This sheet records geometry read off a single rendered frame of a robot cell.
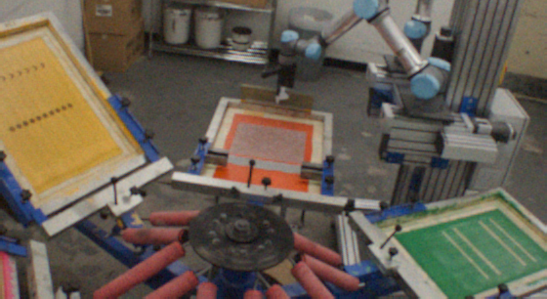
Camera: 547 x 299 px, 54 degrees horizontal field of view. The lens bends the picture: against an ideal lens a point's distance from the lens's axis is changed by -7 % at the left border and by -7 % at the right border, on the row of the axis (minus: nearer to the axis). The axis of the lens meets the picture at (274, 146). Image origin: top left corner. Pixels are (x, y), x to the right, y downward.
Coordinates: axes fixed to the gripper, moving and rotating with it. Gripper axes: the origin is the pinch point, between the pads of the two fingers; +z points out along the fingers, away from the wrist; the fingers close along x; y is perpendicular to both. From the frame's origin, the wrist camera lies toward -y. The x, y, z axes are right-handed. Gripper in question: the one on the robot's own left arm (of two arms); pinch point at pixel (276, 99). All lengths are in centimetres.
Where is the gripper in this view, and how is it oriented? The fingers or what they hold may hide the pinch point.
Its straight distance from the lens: 283.3
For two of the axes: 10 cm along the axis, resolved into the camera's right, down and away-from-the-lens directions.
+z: -1.1, 8.5, 5.1
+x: 1.0, -5.0, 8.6
